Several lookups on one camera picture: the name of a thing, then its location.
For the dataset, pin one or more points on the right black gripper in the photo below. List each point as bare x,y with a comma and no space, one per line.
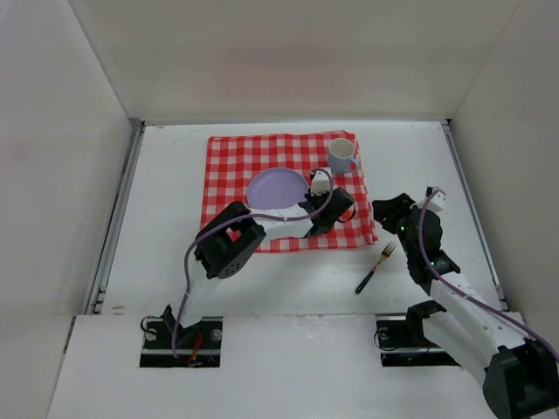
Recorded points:
390,209

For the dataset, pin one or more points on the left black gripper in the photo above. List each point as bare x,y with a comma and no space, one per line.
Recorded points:
308,209

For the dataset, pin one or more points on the gold fork dark handle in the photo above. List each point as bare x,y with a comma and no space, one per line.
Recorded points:
385,254

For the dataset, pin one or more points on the lilac plastic plate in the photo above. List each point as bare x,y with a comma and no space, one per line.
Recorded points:
276,188

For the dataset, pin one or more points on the red white checkered cloth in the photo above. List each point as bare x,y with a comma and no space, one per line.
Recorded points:
232,162

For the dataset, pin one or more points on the white mug blue handle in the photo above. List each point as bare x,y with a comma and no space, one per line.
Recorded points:
341,157

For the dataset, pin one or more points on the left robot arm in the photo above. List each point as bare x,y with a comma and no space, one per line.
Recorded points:
225,245

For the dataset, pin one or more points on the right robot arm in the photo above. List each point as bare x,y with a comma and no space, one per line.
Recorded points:
516,368

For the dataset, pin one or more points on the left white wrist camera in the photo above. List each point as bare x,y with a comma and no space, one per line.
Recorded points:
321,182

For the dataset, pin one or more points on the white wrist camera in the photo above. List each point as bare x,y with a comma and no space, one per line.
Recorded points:
321,182
435,200

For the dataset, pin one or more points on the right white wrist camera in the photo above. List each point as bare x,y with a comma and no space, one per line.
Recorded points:
435,200

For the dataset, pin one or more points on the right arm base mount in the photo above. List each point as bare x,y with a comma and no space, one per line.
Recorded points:
401,341

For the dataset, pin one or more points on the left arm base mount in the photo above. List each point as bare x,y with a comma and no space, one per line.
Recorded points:
198,346

